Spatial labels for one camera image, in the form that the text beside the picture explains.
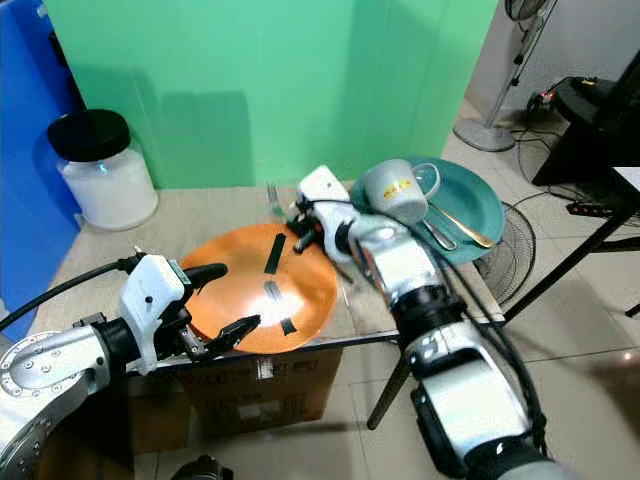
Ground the white standing fan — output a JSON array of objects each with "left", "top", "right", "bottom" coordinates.
[{"left": 454, "top": 0, "right": 563, "bottom": 154}]

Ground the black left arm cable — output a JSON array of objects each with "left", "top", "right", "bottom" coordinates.
[{"left": 0, "top": 254, "right": 147, "bottom": 333}]

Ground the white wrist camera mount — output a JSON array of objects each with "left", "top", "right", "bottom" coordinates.
[
  {"left": 120, "top": 254, "right": 193, "bottom": 377},
  {"left": 297, "top": 164, "right": 359, "bottom": 235}
]

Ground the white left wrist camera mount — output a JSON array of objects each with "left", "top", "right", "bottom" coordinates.
[{"left": 120, "top": 254, "right": 193, "bottom": 377}]

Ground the silver spoon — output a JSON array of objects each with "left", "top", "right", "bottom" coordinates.
[{"left": 422, "top": 215, "right": 460, "bottom": 252}]

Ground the teal round plate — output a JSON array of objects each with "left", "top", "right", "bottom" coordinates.
[{"left": 350, "top": 156, "right": 507, "bottom": 267}]

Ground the long grey black strip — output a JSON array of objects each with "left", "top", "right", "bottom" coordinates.
[{"left": 263, "top": 281, "right": 300, "bottom": 336}]

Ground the blue board panel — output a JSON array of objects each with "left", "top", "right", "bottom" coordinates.
[{"left": 0, "top": 0, "right": 88, "bottom": 313}]

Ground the grey mug with yellow print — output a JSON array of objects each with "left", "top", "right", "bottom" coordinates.
[{"left": 362, "top": 159, "right": 443, "bottom": 226}]

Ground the large brown cardboard box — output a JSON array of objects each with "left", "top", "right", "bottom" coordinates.
[{"left": 184, "top": 345, "right": 347, "bottom": 438}]

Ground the small brown cardboard box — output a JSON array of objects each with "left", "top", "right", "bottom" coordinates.
[{"left": 128, "top": 374, "right": 193, "bottom": 451}]

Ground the green backdrop board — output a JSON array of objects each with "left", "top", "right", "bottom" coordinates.
[{"left": 44, "top": 0, "right": 502, "bottom": 192}]

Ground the short black strip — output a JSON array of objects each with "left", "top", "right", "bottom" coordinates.
[{"left": 264, "top": 233, "right": 287, "bottom": 276}]

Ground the black side stand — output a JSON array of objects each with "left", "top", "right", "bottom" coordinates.
[{"left": 528, "top": 74, "right": 640, "bottom": 188}]

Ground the black power strip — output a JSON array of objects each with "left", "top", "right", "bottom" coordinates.
[{"left": 566, "top": 199, "right": 617, "bottom": 219}]

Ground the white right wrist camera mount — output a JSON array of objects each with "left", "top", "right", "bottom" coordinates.
[{"left": 297, "top": 164, "right": 359, "bottom": 235}]

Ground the round wire floor fan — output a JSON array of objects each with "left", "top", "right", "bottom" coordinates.
[{"left": 474, "top": 204, "right": 544, "bottom": 307}]

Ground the black robot foot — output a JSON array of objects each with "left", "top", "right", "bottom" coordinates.
[{"left": 171, "top": 454, "right": 237, "bottom": 480}]

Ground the white jar with black lid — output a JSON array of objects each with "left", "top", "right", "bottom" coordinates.
[{"left": 46, "top": 109, "right": 160, "bottom": 232}]

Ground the black table leg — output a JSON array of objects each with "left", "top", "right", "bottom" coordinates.
[{"left": 365, "top": 354, "right": 413, "bottom": 432}]

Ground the orange round plate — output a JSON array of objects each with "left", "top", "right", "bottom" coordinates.
[{"left": 178, "top": 222, "right": 339, "bottom": 357}]

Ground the gold spoon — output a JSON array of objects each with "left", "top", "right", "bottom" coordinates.
[{"left": 434, "top": 205, "right": 497, "bottom": 250}]

